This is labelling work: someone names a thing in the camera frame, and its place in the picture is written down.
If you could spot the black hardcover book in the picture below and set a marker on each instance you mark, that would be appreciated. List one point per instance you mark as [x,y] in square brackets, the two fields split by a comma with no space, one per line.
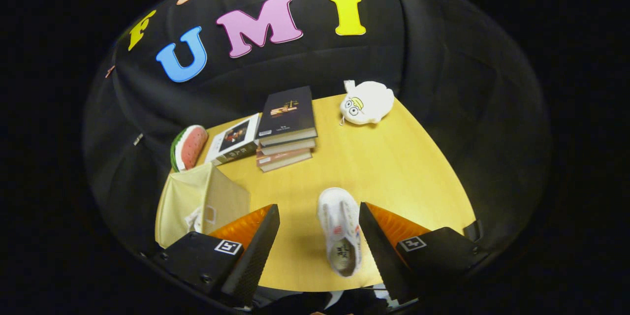
[288,110]

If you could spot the red clip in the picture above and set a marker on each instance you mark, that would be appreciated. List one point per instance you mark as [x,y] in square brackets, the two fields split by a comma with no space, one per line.
[109,71]

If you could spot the silver metal clip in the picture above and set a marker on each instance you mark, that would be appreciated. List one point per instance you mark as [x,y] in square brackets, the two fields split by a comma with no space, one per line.
[138,139]

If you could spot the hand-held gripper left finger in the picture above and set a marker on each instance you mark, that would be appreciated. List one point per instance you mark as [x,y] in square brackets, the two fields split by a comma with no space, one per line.
[253,261]

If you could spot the beige fabric storage box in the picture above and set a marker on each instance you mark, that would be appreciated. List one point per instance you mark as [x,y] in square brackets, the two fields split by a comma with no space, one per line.
[226,197]

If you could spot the white portrait cover book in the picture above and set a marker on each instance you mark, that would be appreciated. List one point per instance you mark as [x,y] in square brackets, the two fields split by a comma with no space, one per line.
[231,140]

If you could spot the white plush toy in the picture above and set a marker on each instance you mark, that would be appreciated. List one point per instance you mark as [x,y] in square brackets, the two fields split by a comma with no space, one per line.
[369,103]

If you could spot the watermelon slice toy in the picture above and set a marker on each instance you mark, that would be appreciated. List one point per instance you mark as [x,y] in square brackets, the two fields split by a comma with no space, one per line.
[192,145]

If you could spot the brown book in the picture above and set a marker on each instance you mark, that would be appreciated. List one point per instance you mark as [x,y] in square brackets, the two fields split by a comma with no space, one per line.
[283,159]

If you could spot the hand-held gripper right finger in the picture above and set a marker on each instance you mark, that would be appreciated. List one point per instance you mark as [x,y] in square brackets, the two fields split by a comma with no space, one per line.
[381,256]

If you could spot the grey book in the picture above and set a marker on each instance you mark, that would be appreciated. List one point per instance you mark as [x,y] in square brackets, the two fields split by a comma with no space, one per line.
[288,146]

